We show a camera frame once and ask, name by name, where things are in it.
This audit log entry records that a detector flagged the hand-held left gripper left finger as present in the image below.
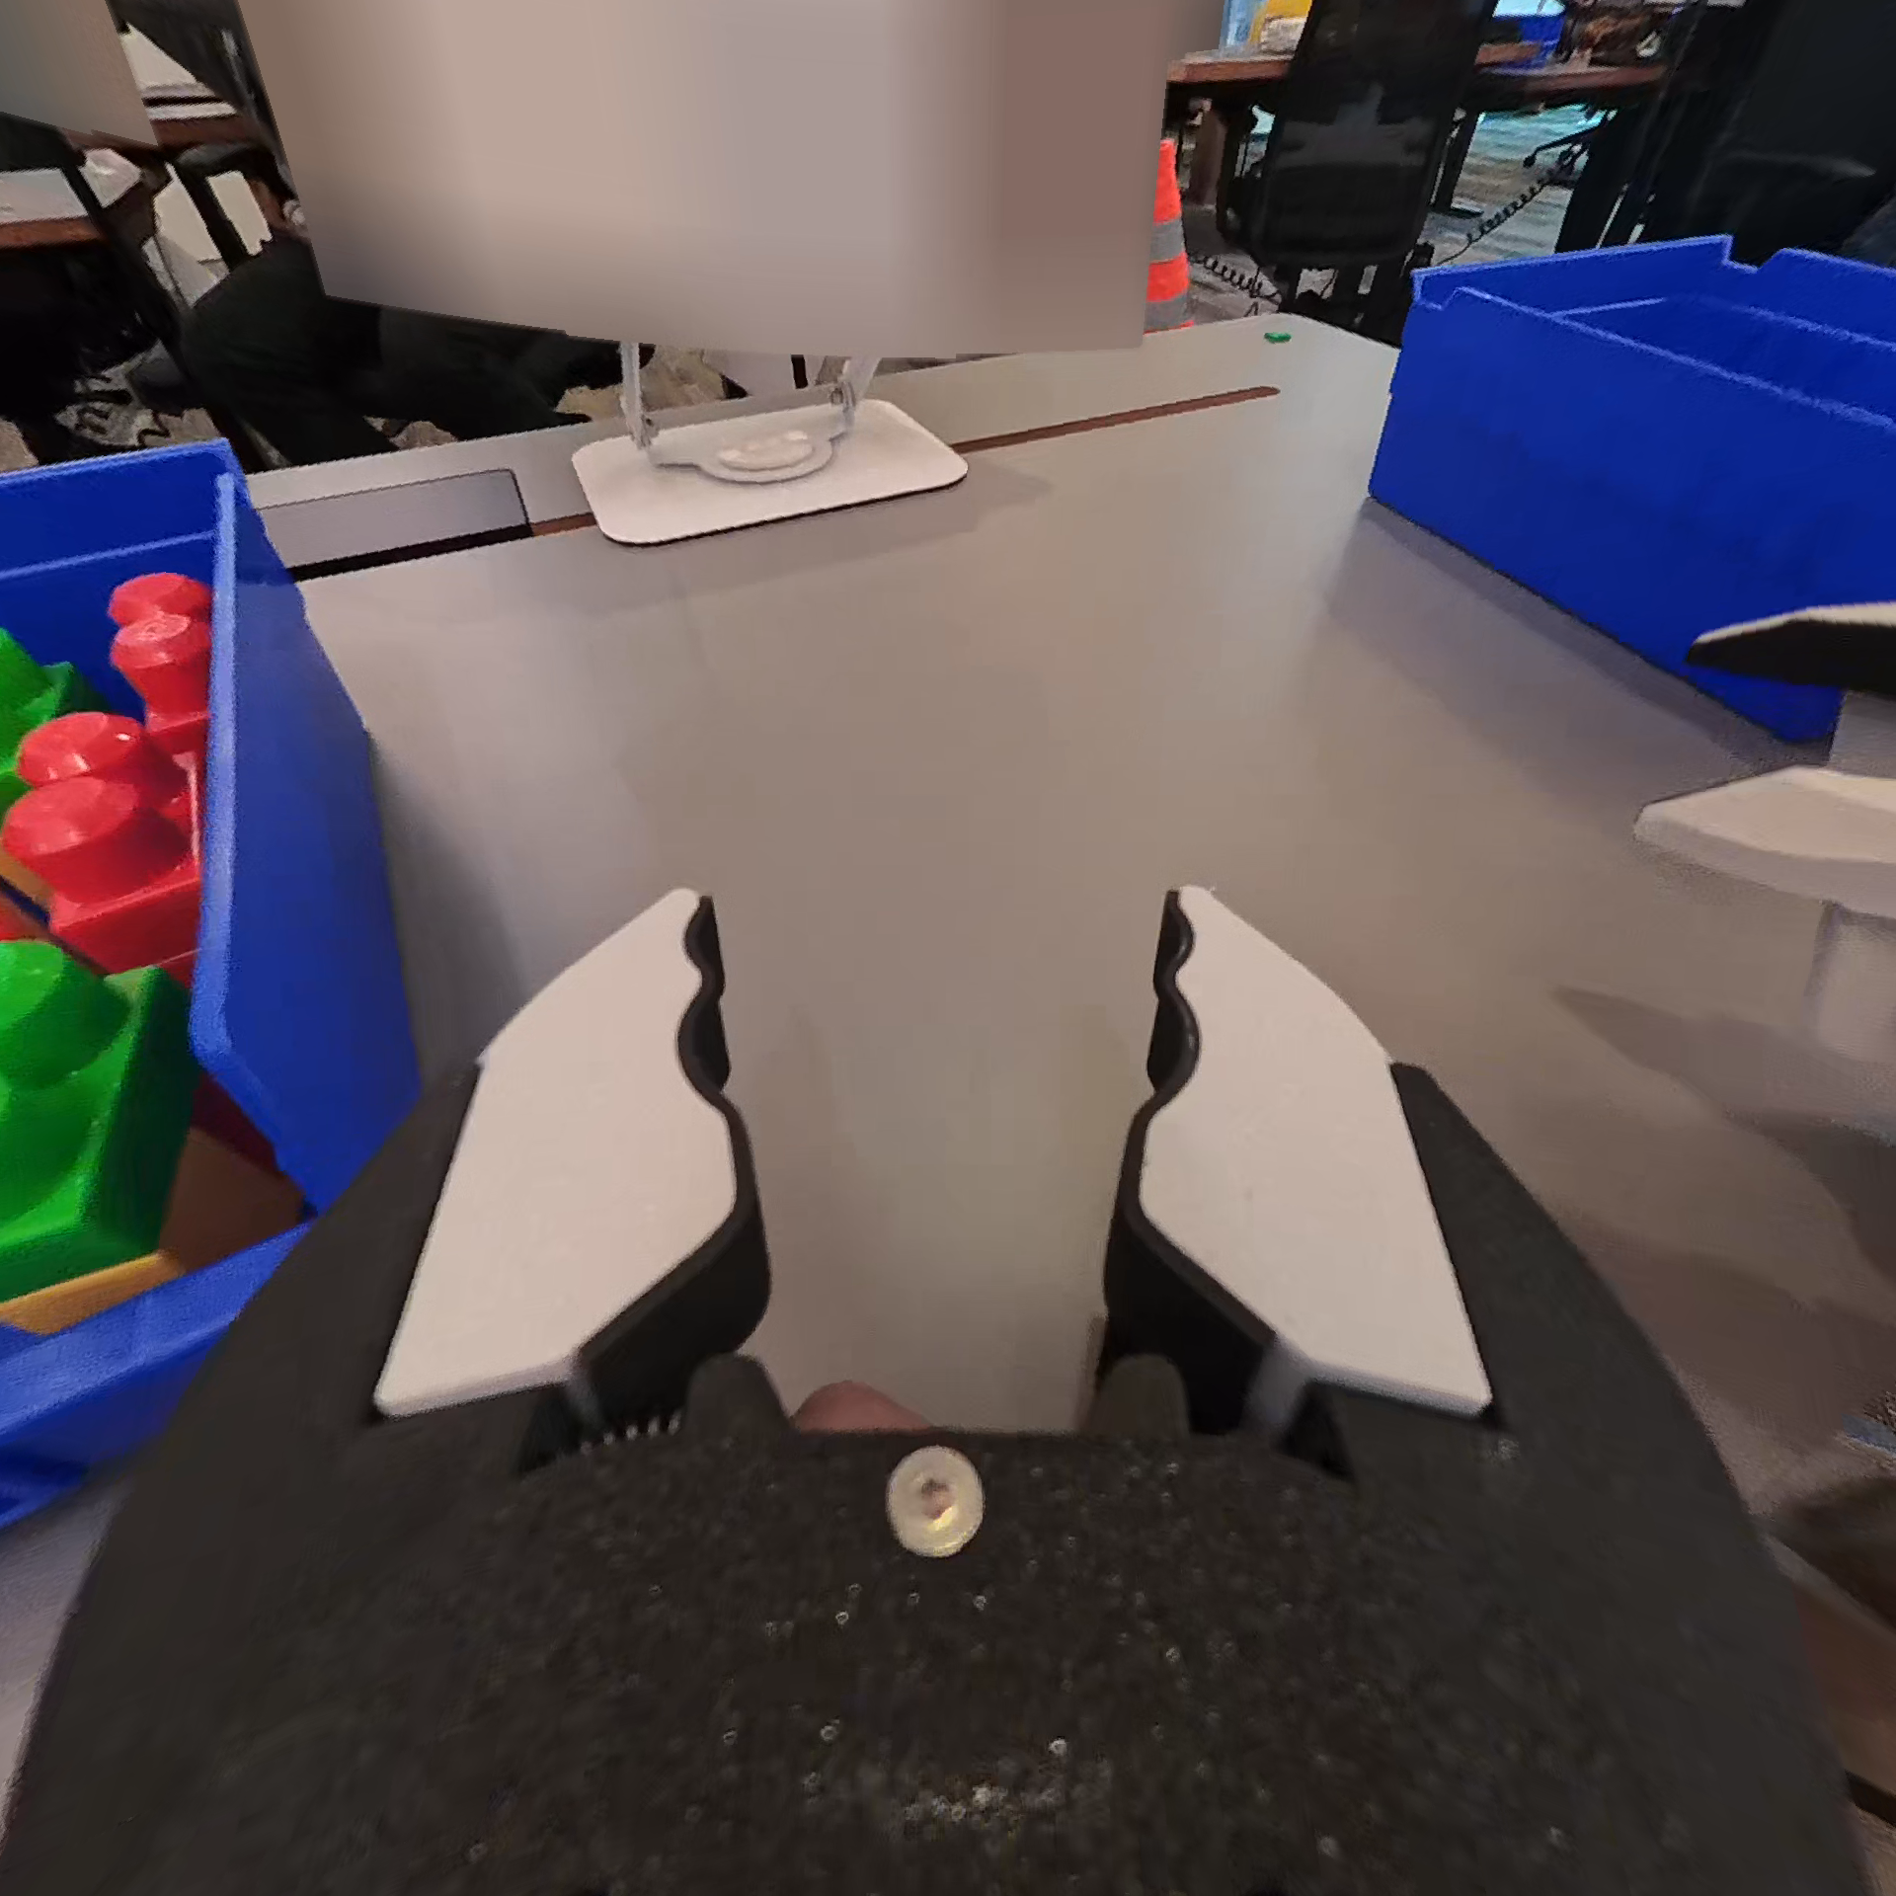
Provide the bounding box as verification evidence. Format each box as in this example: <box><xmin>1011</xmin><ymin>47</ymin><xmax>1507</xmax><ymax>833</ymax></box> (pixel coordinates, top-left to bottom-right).
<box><xmin>374</xmin><ymin>890</ymin><xmax>766</xmax><ymax>1423</ymax></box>

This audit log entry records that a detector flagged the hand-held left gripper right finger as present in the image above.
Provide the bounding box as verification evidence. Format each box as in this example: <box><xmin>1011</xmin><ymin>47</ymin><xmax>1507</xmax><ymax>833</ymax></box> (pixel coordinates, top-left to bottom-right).
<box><xmin>1103</xmin><ymin>882</ymin><xmax>1496</xmax><ymax>1423</ymax></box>

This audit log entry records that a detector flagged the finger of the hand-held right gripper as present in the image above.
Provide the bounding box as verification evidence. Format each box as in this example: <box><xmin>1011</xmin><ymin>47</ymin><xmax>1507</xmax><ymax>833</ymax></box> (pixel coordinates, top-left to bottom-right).
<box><xmin>1688</xmin><ymin>605</ymin><xmax>1896</xmax><ymax>702</ymax></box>
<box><xmin>1636</xmin><ymin>771</ymin><xmax>1896</xmax><ymax>1064</ymax></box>

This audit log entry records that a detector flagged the blue plastic bin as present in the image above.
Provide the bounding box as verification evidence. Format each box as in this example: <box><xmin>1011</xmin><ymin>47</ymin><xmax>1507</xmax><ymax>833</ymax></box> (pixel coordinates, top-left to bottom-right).
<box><xmin>0</xmin><ymin>439</ymin><xmax>423</xmax><ymax>1529</ymax></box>
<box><xmin>1374</xmin><ymin>234</ymin><xmax>1896</xmax><ymax>744</ymax></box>

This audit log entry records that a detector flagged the cluster of toy blocks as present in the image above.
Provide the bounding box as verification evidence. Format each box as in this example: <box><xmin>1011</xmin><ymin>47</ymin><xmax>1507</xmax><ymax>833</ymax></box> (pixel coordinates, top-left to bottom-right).
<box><xmin>0</xmin><ymin>571</ymin><xmax>309</xmax><ymax>1341</ymax></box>

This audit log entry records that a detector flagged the black office chair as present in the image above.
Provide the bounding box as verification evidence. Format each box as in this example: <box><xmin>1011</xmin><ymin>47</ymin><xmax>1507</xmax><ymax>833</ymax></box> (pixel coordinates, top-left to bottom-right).
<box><xmin>1230</xmin><ymin>0</ymin><xmax>1481</xmax><ymax>327</ymax></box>

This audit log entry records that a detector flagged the black flat panel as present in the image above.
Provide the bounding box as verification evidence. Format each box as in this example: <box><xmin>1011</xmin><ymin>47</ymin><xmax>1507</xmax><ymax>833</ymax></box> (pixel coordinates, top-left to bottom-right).
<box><xmin>254</xmin><ymin>463</ymin><xmax>536</xmax><ymax>575</ymax></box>

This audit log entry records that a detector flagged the orange traffic cone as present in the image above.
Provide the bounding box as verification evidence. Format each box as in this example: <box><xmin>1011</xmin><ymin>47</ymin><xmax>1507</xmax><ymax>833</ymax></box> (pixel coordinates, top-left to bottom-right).
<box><xmin>1139</xmin><ymin>138</ymin><xmax>1195</xmax><ymax>327</ymax></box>

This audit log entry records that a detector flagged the white book stand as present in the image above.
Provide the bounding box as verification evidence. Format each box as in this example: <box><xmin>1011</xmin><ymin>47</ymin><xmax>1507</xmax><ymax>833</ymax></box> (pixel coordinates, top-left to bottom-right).
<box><xmin>571</xmin><ymin>341</ymin><xmax>967</xmax><ymax>548</ymax></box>

